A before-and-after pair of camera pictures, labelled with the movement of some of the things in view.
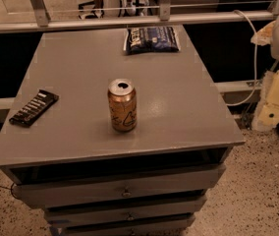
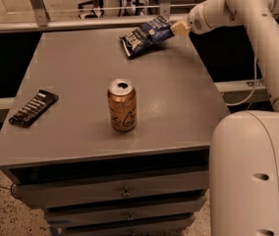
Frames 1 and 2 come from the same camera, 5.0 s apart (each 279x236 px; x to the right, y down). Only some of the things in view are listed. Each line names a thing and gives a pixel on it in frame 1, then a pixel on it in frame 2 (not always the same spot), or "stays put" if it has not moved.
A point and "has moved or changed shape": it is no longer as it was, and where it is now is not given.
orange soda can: (123, 104) stays put
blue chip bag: (151, 38) has moved or changed shape
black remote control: (34, 108) stays put
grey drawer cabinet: (91, 180) stays put
